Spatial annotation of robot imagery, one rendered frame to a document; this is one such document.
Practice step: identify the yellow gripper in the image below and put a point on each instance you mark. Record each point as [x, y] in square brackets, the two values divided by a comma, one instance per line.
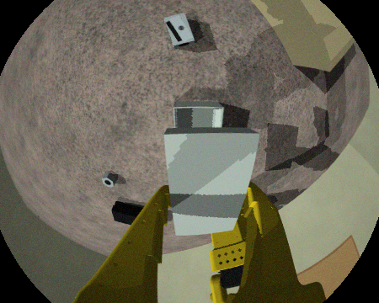
[129, 274]

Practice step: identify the grey hex nut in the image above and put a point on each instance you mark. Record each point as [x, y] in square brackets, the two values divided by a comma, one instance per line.
[108, 179]

